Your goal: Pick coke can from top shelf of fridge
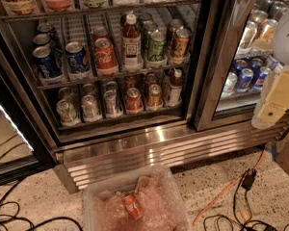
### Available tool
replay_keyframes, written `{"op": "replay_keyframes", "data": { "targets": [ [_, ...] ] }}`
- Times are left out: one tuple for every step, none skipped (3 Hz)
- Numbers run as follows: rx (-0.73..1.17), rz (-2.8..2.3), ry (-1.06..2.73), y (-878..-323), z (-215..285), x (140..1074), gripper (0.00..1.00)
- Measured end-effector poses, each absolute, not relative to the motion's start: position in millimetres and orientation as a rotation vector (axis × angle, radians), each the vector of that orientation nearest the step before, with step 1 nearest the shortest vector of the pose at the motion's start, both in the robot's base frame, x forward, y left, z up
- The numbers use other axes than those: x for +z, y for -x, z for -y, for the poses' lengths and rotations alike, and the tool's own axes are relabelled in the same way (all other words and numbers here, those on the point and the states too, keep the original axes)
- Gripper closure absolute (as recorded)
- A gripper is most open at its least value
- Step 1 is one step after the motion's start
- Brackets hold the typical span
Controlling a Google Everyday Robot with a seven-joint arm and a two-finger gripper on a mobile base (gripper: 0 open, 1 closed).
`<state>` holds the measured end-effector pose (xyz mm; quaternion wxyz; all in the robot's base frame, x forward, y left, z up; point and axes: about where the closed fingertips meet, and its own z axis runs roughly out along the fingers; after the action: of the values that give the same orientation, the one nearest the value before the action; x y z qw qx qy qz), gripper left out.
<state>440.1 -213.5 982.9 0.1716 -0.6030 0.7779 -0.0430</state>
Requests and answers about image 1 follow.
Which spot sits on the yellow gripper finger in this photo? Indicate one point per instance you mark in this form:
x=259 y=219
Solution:
x=274 y=102
x=255 y=122

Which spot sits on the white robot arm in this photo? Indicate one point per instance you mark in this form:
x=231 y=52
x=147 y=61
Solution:
x=281 y=41

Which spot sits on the blue pepsi can right fridge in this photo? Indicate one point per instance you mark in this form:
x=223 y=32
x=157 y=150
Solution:
x=244 y=79

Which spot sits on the glass fridge door right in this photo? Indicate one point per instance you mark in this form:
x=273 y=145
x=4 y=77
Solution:
x=244 y=39

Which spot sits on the small brown bottle bottom shelf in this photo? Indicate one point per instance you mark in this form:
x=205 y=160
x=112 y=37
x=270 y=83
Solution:
x=175 y=87

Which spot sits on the gold can bottom shelf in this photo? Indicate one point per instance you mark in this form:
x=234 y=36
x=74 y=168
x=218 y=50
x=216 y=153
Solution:
x=154 y=96

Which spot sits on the orange brown can front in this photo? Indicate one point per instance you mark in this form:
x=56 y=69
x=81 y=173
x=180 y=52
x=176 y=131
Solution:
x=180 y=43

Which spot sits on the red coke can bottom shelf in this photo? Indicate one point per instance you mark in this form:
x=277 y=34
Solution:
x=133 y=99

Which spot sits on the green soda can front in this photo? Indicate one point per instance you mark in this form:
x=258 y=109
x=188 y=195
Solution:
x=156 y=47

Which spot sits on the orange can in bin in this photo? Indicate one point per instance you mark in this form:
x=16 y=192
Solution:
x=133 y=207

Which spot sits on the red coke can middle shelf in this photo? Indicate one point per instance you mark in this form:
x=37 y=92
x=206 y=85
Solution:
x=104 y=54

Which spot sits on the stainless steel fridge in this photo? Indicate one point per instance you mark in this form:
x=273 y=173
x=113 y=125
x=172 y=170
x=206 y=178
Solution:
x=89 y=152

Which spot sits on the silver green can bottom left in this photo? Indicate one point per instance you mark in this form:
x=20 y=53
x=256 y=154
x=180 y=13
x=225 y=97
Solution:
x=67 y=112

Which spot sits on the blue pepsi can front left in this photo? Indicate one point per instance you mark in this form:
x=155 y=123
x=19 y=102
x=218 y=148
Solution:
x=46 y=62

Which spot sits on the black power adapter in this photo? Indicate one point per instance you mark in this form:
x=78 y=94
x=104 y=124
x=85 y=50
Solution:
x=248 y=179

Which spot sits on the clear plastic bin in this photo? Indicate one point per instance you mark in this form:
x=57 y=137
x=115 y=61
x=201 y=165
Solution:
x=145 y=199

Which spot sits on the brown tea bottle white cap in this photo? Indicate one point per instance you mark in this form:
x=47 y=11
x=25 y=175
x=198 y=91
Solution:
x=131 y=44

